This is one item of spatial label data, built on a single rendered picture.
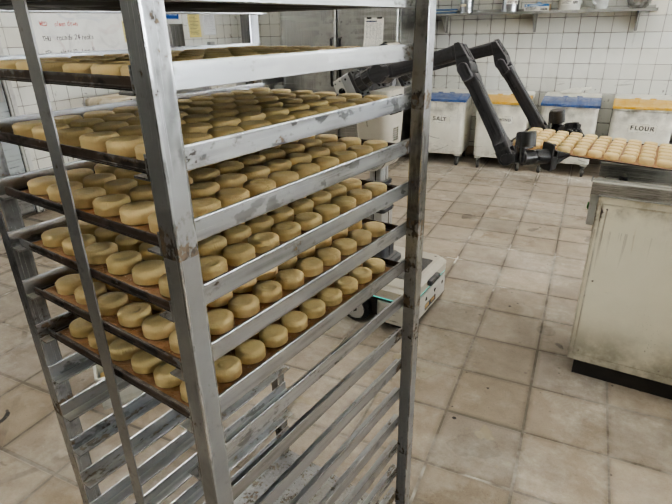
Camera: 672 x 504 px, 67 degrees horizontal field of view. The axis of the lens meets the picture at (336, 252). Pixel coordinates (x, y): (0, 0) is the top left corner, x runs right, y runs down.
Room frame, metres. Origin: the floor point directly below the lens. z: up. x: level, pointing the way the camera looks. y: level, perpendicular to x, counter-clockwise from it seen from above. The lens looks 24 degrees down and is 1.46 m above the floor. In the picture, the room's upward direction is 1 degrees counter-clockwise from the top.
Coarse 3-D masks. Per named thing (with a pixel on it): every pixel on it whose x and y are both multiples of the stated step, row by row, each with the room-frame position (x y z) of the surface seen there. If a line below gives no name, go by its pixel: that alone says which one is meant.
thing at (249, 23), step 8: (240, 16) 1.30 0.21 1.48; (248, 16) 1.28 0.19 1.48; (256, 16) 1.30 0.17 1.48; (248, 24) 1.29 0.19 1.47; (256, 24) 1.30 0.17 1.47; (248, 32) 1.29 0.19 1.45; (256, 32) 1.30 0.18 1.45; (248, 40) 1.29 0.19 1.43; (256, 40) 1.30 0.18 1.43; (280, 376) 1.29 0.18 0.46; (272, 384) 1.30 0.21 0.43; (288, 448) 1.30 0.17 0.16
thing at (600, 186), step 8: (592, 176) 1.91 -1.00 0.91; (592, 184) 1.91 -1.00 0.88; (600, 184) 1.89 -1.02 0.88; (608, 184) 1.88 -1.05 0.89; (616, 184) 1.86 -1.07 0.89; (624, 184) 1.85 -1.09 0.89; (632, 184) 1.84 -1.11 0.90; (640, 184) 1.82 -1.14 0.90; (648, 184) 1.82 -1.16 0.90; (656, 184) 1.82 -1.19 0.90; (592, 192) 1.90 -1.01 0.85; (600, 192) 1.89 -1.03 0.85; (608, 192) 1.87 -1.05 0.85; (616, 192) 1.86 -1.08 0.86; (624, 192) 1.85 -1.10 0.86; (632, 192) 1.83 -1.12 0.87; (640, 192) 1.82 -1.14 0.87; (648, 192) 1.81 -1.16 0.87; (656, 192) 1.79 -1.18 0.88; (664, 192) 1.78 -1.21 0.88; (648, 200) 1.80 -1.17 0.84; (656, 200) 1.79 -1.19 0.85; (664, 200) 1.78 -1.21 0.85
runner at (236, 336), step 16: (400, 224) 1.02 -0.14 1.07; (384, 240) 0.96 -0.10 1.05; (352, 256) 0.87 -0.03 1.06; (368, 256) 0.91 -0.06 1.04; (336, 272) 0.82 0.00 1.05; (304, 288) 0.75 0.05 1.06; (320, 288) 0.78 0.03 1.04; (272, 304) 0.69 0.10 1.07; (288, 304) 0.72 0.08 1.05; (256, 320) 0.66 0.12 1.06; (272, 320) 0.68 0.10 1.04; (224, 336) 0.60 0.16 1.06; (240, 336) 0.63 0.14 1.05; (224, 352) 0.60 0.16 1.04; (176, 368) 0.57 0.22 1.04
